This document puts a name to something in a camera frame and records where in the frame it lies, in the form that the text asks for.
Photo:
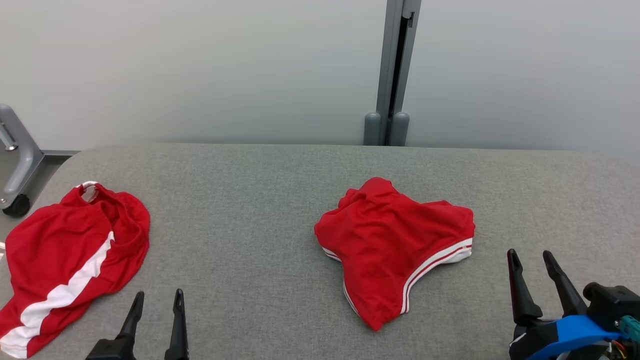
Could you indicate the grey cylinder bumper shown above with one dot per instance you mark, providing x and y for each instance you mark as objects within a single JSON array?
[
  {"x": 372, "y": 129},
  {"x": 399, "y": 129}
]

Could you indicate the blue right camera mount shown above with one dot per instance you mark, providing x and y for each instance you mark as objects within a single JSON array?
[{"x": 575, "y": 332}]

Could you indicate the grey partition post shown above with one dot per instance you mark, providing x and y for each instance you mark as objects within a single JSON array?
[{"x": 395, "y": 60}]

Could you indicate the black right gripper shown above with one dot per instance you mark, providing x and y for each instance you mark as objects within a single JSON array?
[{"x": 530, "y": 340}]

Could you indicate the red shorts with white stripe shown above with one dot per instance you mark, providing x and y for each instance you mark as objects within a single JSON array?
[{"x": 60, "y": 250}]

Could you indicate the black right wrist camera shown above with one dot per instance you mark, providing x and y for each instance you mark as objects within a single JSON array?
[{"x": 612, "y": 300}]

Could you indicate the black caster wheel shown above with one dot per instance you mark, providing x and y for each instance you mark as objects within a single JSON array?
[{"x": 17, "y": 206}]

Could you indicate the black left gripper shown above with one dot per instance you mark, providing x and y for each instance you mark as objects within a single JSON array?
[{"x": 112, "y": 351}]

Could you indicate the grey metal cart leg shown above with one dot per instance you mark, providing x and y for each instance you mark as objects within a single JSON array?
[{"x": 22, "y": 160}]

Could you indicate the red basketball jersey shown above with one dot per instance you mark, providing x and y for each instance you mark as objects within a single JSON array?
[{"x": 390, "y": 245}]

